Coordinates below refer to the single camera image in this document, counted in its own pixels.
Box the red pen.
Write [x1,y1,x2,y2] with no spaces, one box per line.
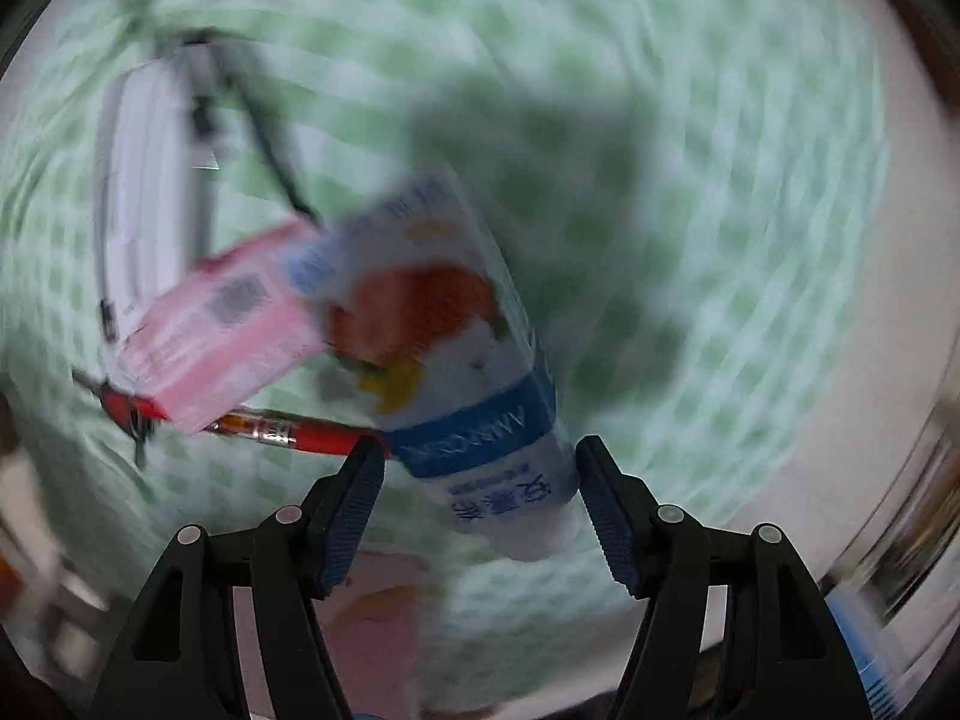
[71,367,395,462]

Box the green checked cloth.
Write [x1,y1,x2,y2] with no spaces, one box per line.
[0,0,893,691]

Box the white booklet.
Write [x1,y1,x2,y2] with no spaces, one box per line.
[91,52,220,346]

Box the pink box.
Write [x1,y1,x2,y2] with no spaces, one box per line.
[116,217,331,434]

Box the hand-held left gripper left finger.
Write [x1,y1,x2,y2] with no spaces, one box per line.
[90,439,386,720]

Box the white bottle with blue label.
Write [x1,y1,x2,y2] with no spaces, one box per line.
[319,165,582,563]

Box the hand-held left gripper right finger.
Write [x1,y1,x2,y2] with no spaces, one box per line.
[574,435,875,720]

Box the black cable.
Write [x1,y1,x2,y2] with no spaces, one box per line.
[97,26,323,346]

